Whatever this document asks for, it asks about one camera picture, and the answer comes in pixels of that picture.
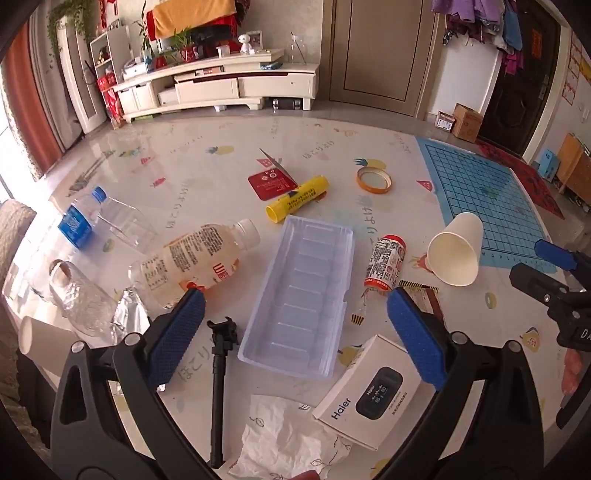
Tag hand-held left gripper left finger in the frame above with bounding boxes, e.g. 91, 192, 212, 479
50, 287, 213, 480

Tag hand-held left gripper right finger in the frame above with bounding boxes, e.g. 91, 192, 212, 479
386, 286, 546, 480

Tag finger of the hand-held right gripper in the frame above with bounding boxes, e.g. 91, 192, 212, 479
509, 263, 580, 317
534, 239, 591, 278

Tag silver foil wrapper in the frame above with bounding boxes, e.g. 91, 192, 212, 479
112, 287, 152, 344

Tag black telescopic rod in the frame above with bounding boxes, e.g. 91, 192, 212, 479
206, 316, 241, 470

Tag white cap beverage bottle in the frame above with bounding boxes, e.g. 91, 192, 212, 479
128, 218, 262, 311

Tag white paper cup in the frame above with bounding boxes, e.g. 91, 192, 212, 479
18, 316, 77, 366
427, 212, 485, 287

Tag clear glass jar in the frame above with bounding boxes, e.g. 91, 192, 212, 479
47, 260, 122, 339

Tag clear square plastic bottle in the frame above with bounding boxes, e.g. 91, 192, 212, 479
96, 196, 158, 256

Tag clear plastic tray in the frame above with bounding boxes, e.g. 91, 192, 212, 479
237, 215, 356, 380

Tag blue label water bottle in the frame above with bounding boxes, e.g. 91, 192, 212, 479
58, 186, 109, 251

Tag person's right hand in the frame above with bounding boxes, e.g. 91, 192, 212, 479
561, 347, 588, 397

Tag clear snack wrapper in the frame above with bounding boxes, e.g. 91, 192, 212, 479
351, 281, 440, 326

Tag white product box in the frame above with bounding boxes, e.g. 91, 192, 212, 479
312, 334, 437, 452

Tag red doormat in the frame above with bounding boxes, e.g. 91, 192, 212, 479
475, 138, 566, 221

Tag small red white bottle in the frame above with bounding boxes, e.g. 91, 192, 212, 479
364, 234, 407, 293

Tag wooden side cabinet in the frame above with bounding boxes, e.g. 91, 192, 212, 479
555, 132, 591, 207

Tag blue plastic stool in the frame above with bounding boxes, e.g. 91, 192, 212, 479
537, 148, 561, 181

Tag blue grid cutting mat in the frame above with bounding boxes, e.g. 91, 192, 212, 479
414, 137, 551, 271

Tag crumpled white plastic bag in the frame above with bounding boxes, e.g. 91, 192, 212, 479
228, 394, 352, 480

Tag large cardboard box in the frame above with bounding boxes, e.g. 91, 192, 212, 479
451, 102, 484, 143

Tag orange tape roll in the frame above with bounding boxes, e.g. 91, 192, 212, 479
356, 167, 393, 196

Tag dark entrance door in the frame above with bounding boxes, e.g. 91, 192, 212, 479
477, 0, 570, 158

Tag red card packet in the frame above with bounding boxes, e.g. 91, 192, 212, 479
247, 148, 299, 201

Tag yellow tube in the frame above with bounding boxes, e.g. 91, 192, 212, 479
265, 175, 330, 225

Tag stack of red boxes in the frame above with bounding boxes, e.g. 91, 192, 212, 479
93, 73, 124, 128

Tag hanging clothes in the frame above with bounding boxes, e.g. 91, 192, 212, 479
431, 0, 526, 75

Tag cream TV cabinet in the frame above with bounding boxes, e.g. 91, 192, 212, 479
112, 48, 321, 123

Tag brown wooden door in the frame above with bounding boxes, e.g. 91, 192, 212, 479
328, 0, 438, 119

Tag orange curtain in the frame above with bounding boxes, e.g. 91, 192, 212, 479
0, 27, 64, 182

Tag white standing air conditioner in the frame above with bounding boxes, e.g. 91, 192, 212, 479
57, 17, 108, 135

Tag green potted plant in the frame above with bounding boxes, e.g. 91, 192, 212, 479
158, 27, 195, 64

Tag white shelf unit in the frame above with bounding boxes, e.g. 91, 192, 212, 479
89, 25, 133, 87

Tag clear glass vase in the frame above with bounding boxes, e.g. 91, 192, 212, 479
288, 31, 308, 65

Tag orange cloth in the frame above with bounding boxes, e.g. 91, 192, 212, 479
151, 0, 237, 40

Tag hanging green vine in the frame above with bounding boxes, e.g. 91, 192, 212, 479
46, 0, 101, 48

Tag wall poster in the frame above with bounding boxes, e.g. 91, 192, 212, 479
560, 31, 583, 105

